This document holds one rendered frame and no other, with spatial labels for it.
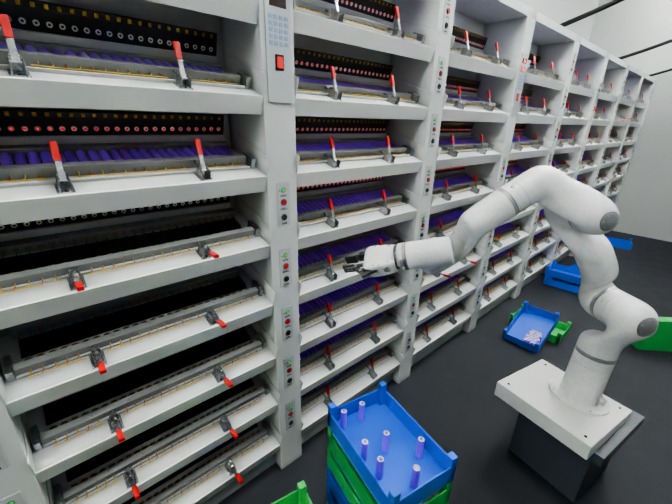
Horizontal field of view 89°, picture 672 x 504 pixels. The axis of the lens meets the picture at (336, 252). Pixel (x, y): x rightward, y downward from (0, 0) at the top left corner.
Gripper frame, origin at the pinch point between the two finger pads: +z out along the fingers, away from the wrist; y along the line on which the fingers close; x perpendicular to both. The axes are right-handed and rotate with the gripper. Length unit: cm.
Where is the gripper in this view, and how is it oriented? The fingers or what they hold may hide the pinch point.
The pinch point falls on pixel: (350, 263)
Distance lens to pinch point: 110.4
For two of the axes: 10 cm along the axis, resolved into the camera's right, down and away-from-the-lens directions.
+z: -9.2, 1.4, 3.6
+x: -3.5, -7.1, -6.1
